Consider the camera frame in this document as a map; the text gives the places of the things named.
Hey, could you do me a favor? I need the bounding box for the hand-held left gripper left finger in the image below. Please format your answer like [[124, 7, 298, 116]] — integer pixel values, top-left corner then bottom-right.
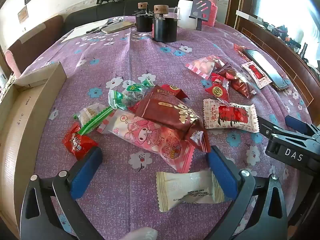
[[20, 146, 105, 240]]

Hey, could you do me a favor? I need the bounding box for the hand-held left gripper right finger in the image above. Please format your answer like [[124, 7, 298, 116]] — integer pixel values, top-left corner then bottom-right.
[[206, 145, 290, 240]]

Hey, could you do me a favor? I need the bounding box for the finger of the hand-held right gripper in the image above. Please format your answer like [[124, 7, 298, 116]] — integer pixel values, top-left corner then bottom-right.
[[285, 115, 320, 137], [257, 116, 285, 137]]

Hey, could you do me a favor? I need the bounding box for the red white-print candy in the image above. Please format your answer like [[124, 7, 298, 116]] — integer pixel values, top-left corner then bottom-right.
[[62, 122, 98, 161]]

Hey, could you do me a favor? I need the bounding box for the white candy packet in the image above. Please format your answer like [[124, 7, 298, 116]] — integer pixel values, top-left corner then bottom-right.
[[155, 169, 225, 212]]

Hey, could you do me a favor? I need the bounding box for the red gold-emblem candy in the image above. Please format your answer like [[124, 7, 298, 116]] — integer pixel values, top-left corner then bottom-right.
[[204, 72, 230, 105], [160, 84, 190, 100]]

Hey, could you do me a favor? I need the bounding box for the cardboard box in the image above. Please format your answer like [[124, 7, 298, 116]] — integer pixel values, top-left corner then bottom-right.
[[0, 61, 68, 240]]

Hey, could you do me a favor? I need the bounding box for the green clear snack packet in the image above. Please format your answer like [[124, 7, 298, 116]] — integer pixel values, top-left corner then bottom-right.
[[108, 78, 155, 110]]

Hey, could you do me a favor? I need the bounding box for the large white red-label packet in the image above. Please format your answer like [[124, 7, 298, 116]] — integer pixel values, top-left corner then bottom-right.
[[202, 98, 260, 133]]

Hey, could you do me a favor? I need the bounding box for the small white red-label packet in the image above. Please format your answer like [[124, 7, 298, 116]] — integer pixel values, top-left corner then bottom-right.
[[241, 60, 272, 89]]

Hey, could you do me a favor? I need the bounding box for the dark red foil packet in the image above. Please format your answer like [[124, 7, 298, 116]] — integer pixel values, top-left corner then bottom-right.
[[215, 64, 258, 99]]

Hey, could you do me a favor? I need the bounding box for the green-striped clear snack packet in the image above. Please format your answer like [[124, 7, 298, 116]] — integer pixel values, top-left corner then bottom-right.
[[73, 103, 118, 135]]

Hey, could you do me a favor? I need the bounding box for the black smartphone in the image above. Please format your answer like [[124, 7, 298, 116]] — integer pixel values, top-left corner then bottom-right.
[[244, 49, 292, 90]]

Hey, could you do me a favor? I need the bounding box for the brown wooden bench backrest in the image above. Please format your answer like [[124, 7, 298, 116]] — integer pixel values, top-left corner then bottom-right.
[[235, 10, 320, 110]]

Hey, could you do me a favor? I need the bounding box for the large pink cartoon snack packet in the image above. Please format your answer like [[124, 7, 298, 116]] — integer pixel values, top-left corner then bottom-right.
[[101, 109, 195, 173]]

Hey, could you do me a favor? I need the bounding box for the large dark red snack packet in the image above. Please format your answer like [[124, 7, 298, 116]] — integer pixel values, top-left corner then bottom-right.
[[135, 85, 212, 153]]

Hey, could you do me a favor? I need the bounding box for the flat red packet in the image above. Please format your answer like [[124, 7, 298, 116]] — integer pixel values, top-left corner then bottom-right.
[[234, 43, 252, 62]]

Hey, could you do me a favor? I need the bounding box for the dark gear pile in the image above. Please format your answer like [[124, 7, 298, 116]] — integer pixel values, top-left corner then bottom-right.
[[262, 24, 320, 68]]

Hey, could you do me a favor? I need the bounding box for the small pink clear snack packet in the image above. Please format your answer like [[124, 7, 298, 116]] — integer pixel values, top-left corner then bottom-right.
[[185, 56, 225, 79]]

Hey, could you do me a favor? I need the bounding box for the white flat box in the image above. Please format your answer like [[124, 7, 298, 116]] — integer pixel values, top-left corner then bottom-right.
[[236, 10, 265, 25]]

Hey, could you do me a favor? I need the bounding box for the pink cloth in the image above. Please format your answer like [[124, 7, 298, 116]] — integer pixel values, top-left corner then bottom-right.
[[5, 50, 23, 77]]

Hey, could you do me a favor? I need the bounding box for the pink thermos bottle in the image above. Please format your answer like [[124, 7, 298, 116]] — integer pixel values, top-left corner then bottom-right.
[[201, 0, 218, 27]]

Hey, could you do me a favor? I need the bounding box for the purple floral tablecloth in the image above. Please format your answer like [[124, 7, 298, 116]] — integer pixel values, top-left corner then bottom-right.
[[20, 15, 320, 240]]

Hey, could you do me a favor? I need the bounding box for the black phone stand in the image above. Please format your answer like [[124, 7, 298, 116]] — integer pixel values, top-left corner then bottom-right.
[[189, 0, 213, 31]]

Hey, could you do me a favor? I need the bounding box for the brown upholstered chair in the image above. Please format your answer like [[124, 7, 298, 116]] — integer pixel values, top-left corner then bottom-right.
[[5, 15, 64, 78]]

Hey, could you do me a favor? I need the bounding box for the white paper sheet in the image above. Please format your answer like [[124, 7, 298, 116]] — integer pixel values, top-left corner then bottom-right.
[[61, 19, 110, 43]]

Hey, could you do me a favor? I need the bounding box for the white cup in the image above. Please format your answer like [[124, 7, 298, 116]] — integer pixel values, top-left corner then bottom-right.
[[177, 0, 200, 29]]

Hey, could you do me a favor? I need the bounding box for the black canister with wooden lid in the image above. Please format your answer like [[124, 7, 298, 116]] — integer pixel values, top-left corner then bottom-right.
[[135, 2, 153, 33], [152, 4, 178, 43]]

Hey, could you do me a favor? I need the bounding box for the black pen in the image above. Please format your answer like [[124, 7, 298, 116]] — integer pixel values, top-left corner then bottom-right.
[[86, 21, 123, 34]]

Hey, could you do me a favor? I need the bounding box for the tan notebook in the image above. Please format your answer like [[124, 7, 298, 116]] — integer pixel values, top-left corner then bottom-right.
[[101, 20, 137, 34]]

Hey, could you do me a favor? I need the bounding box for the black sofa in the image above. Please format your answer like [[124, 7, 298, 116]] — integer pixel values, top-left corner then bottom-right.
[[64, 0, 200, 30]]

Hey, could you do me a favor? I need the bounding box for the small wall plaque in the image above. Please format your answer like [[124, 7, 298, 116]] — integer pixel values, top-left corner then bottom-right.
[[18, 6, 28, 22]]

